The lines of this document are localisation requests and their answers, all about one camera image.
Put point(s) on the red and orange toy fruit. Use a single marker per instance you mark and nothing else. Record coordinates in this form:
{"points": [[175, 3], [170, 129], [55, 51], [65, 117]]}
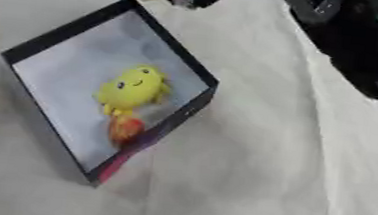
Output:
{"points": [[124, 129]]}

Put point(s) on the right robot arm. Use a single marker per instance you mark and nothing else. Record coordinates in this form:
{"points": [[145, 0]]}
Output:
{"points": [[363, 44]]}

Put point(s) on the yellow smiling soft toy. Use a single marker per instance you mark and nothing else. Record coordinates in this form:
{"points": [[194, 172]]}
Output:
{"points": [[130, 88]]}

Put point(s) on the black box with white inside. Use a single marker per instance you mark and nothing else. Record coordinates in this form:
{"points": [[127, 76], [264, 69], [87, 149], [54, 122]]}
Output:
{"points": [[56, 62]]}

